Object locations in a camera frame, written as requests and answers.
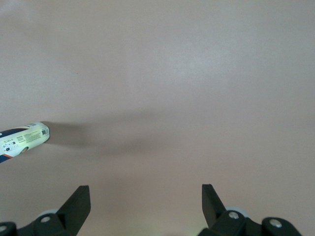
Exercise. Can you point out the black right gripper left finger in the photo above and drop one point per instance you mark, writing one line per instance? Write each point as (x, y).
(69, 216)

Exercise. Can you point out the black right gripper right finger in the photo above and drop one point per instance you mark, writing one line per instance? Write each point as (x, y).
(221, 221)

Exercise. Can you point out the clear Wilson tennis ball can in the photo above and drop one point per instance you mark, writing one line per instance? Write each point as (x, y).
(24, 140)

